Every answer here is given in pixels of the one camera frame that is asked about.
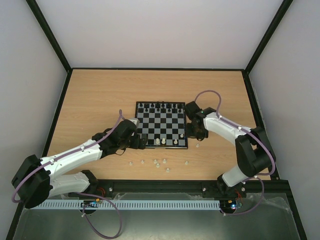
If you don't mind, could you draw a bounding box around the black aluminium frame rail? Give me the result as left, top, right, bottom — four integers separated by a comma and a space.
24, 178, 291, 198

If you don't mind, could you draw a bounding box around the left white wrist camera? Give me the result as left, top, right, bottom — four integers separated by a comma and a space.
129, 118, 140, 128

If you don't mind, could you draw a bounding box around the right controller circuit board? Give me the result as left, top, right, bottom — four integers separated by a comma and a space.
219, 198, 243, 211

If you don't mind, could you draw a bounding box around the light blue slotted cable duct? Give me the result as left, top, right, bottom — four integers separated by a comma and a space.
34, 199, 221, 211

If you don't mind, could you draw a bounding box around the left controller circuit board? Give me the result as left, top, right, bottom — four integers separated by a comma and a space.
79, 198, 103, 209

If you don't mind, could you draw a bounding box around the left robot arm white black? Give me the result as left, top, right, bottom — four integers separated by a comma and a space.
11, 118, 147, 209

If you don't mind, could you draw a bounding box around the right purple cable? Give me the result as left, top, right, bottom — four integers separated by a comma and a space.
194, 89, 277, 216

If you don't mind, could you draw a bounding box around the black and silver chessboard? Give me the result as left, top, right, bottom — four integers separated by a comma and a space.
135, 101, 188, 149

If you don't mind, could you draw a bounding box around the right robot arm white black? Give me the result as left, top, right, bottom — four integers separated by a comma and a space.
184, 101, 276, 196

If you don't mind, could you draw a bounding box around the controller circuit board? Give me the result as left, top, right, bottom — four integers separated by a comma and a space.
79, 198, 103, 209
219, 198, 243, 211

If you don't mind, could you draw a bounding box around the clear plastic sheet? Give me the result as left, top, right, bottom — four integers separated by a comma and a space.
13, 193, 299, 240

